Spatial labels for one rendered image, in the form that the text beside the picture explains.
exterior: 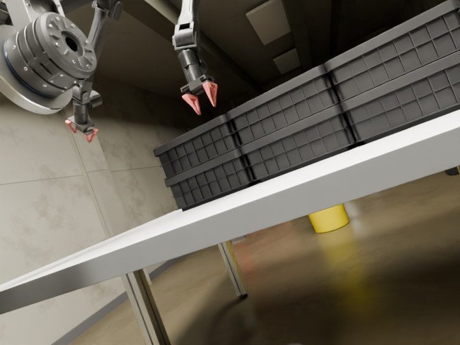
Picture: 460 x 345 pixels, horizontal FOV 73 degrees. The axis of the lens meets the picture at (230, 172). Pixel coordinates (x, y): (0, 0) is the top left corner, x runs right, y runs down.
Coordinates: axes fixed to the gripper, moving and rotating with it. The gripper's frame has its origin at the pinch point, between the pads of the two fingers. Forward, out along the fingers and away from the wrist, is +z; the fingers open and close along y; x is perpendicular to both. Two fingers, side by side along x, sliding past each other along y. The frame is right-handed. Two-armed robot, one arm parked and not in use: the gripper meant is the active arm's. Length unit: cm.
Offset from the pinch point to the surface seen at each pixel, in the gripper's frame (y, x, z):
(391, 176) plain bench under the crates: -44, 52, 32
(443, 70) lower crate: -62, 6, 19
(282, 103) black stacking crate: -25.6, 6.7, 10.5
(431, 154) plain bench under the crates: -49, 51, 31
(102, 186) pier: 223, -148, -22
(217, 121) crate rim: -6.0, 8.2, 7.5
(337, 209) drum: 9, -198, 80
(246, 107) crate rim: -16.1, 8.0, 7.5
